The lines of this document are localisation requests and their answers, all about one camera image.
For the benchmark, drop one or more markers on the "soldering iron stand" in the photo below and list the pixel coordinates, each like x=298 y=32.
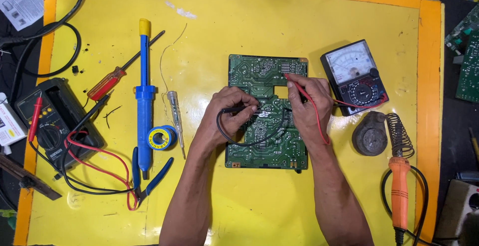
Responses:
x=374 y=135

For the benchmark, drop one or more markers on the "orange soldering iron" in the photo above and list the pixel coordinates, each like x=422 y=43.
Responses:
x=399 y=190

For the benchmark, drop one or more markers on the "pile of spare circuit boards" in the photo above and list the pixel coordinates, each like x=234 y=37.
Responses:
x=466 y=62

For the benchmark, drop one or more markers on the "small white box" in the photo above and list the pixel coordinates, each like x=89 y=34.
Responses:
x=9 y=124

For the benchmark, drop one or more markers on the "green circuit board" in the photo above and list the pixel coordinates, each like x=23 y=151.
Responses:
x=262 y=77

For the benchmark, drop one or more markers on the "blue desoldering pump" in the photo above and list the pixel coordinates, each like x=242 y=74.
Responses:
x=145 y=96

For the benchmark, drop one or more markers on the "clear tester screwdriver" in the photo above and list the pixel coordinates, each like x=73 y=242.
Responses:
x=176 y=115

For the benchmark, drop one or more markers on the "small black transistor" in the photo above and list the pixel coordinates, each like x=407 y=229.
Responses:
x=75 y=69

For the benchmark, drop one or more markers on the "analog multimeter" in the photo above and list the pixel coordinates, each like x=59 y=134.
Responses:
x=353 y=75

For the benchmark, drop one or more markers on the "yellow work mat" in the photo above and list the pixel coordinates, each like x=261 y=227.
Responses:
x=239 y=208

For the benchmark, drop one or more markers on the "person's left hand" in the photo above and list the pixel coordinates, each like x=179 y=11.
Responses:
x=224 y=117

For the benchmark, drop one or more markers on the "black digital multimeter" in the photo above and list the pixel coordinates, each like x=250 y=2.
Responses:
x=56 y=122

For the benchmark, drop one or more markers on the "red digital multimeter probe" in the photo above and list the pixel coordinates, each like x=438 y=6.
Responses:
x=35 y=118

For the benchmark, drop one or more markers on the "person's right hand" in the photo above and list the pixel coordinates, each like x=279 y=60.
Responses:
x=308 y=107

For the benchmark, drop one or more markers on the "printed paper sheet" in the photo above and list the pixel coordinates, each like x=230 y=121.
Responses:
x=20 y=1

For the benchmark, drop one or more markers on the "grey power strip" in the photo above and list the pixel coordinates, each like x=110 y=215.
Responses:
x=458 y=210

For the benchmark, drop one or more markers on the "black digital multimeter probe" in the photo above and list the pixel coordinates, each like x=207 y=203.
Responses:
x=89 y=113

